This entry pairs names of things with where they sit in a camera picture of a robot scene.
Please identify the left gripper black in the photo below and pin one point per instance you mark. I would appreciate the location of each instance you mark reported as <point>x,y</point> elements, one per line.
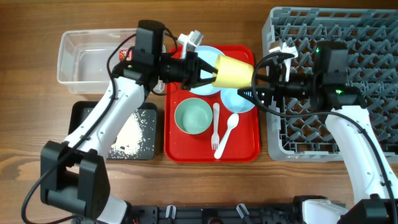
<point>191,71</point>

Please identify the white plastic spoon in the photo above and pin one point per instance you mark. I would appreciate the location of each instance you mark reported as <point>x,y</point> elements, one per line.
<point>232,122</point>

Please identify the light blue bowl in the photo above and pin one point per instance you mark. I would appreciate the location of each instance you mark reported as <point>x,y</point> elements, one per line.
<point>234,102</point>

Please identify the grey dishwasher rack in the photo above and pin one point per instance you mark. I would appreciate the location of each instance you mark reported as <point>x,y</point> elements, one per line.
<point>371,38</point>

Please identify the red snack wrapper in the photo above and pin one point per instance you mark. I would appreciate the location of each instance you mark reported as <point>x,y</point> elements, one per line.
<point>125,55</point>

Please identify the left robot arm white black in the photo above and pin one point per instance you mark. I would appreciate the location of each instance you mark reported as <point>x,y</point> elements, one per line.
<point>73,172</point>

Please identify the white plastic fork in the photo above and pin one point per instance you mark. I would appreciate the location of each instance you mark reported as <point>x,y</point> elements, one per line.
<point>215,139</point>

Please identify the red serving tray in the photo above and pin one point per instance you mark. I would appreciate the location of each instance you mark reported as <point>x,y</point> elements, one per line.
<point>244,143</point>

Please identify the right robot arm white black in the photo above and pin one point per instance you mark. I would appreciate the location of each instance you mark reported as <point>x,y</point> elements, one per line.
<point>347,119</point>

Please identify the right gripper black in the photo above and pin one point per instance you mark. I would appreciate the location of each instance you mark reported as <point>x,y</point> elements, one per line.
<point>277,86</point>

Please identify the black tray bin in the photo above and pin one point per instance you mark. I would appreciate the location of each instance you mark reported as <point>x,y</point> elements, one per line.
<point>136,137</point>

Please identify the clear plastic bin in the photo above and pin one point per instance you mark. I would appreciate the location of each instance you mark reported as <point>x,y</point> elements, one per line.
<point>83,55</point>

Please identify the green bowl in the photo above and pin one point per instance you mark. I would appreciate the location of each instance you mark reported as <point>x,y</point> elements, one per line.
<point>193,116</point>

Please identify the yellow plastic cup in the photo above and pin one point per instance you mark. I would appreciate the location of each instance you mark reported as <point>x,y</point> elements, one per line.
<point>232,73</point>

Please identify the rice food waste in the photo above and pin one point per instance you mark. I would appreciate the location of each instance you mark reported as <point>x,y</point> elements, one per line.
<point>130,137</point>

